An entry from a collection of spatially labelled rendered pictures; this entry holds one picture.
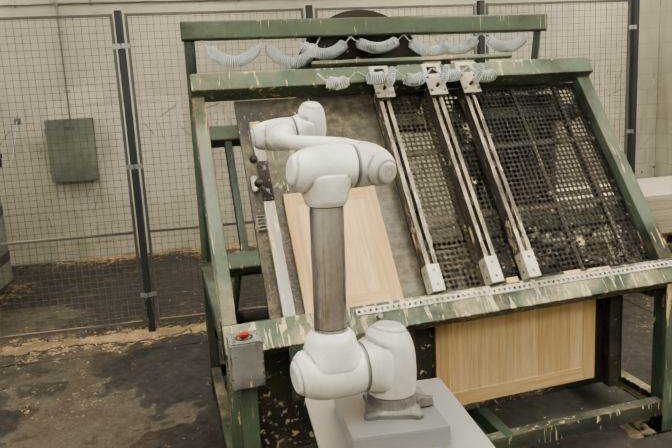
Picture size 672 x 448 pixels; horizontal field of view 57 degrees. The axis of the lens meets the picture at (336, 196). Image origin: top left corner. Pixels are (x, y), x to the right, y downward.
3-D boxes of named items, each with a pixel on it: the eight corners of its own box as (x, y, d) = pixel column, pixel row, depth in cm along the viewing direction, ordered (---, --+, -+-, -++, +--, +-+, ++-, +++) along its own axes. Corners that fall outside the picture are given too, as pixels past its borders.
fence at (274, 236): (282, 320, 253) (283, 317, 250) (248, 126, 292) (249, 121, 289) (294, 318, 255) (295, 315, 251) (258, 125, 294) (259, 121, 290)
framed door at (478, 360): (435, 408, 299) (437, 410, 297) (432, 300, 290) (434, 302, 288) (591, 375, 324) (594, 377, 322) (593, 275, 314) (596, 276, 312)
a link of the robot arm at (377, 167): (381, 136, 192) (341, 138, 187) (408, 150, 176) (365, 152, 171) (378, 176, 196) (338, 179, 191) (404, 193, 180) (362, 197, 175)
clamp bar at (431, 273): (423, 297, 270) (443, 279, 250) (363, 79, 319) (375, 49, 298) (444, 294, 273) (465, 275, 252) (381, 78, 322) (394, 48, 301)
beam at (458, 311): (224, 363, 247) (225, 356, 237) (220, 333, 252) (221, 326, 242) (669, 287, 306) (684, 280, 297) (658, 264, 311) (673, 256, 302)
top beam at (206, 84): (190, 103, 292) (190, 91, 283) (188, 86, 296) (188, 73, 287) (584, 81, 351) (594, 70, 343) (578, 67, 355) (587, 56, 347)
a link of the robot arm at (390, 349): (426, 394, 190) (425, 325, 187) (373, 406, 183) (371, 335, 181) (401, 376, 205) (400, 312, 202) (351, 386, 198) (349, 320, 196)
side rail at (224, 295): (221, 333, 252) (222, 326, 242) (191, 110, 297) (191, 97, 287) (235, 331, 253) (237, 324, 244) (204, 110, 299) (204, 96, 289)
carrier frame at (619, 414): (242, 537, 254) (225, 349, 240) (211, 389, 385) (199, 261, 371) (671, 431, 313) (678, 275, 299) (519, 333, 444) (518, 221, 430)
